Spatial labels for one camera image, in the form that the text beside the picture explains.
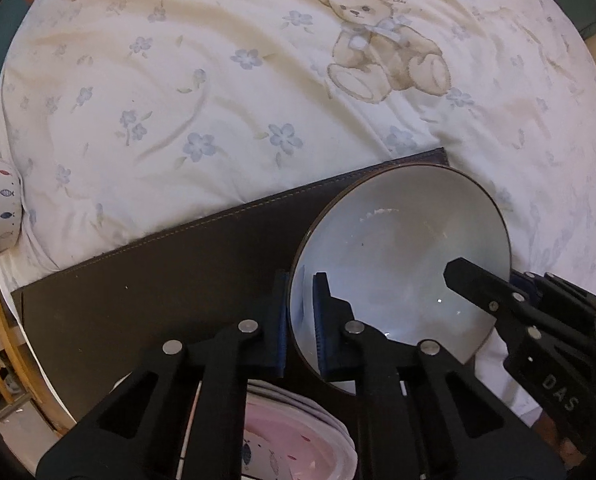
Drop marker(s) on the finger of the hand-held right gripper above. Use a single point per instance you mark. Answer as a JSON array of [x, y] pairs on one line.
[[478, 285], [568, 295]]

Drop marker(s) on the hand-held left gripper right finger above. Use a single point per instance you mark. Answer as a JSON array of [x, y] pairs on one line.
[[320, 320]]

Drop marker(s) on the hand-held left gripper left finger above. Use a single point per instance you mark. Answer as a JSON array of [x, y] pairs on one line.
[[280, 330]]

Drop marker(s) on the stack of pink-white plates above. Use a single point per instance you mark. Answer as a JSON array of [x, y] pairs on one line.
[[288, 387]]

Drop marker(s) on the white fish-pattern bowl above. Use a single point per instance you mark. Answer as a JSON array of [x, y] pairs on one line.
[[2, 210], [403, 240]]

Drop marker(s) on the pink strawberry plate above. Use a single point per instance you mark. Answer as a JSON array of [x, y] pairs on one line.
[[298, 450], [323, 412]]

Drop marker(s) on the black leather mat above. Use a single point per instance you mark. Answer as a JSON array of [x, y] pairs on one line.
[[152, 300]]

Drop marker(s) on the cream floral printed blanket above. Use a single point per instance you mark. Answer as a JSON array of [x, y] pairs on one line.
[[177, 85]]

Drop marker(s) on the wooden chair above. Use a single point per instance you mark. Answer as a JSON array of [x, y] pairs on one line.
[[2, 355]]

